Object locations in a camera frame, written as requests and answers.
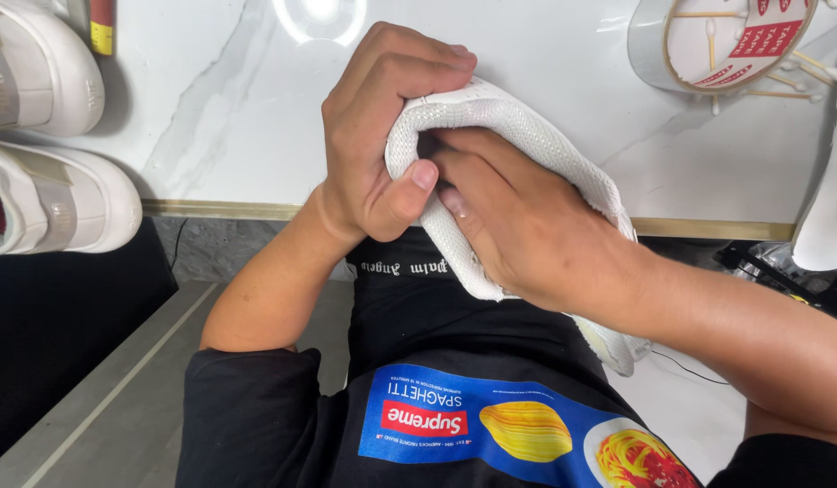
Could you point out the white knit sneaker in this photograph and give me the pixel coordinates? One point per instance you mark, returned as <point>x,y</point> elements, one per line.
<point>547,146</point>

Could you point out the black frame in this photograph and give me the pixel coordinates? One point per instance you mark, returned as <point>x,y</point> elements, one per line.
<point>770,274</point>

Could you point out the pile of cotton swabs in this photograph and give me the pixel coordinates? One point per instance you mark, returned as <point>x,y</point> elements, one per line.
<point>711,40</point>

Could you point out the clear tape roll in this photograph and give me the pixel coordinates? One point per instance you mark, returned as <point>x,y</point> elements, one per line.
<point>652,51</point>

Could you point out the black printed t-shirt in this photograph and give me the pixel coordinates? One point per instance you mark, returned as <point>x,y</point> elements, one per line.
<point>269,427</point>

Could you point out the person's left hand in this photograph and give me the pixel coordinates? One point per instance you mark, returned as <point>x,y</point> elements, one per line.
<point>364,135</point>

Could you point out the black shorts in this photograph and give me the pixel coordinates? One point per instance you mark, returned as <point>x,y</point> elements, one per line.
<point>452,312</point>

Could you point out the red and yellow bottle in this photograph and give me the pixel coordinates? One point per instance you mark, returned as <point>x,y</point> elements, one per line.
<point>101,27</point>

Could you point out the person's right hand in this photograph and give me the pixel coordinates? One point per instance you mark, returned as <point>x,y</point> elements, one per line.
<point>547,237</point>

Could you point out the black cabinet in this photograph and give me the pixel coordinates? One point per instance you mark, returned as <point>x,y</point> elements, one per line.
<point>59,325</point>

